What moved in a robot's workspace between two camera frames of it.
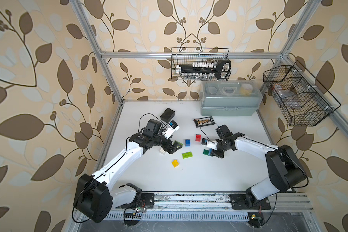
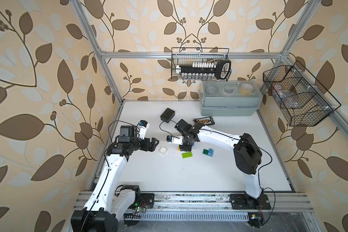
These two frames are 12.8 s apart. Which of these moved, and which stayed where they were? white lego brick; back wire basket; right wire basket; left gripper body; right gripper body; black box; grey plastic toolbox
Moved: left gripper body; right gripper body
Stayed: back wire basket; white lego brick; right wire basket; black box; grey plastic toolbox
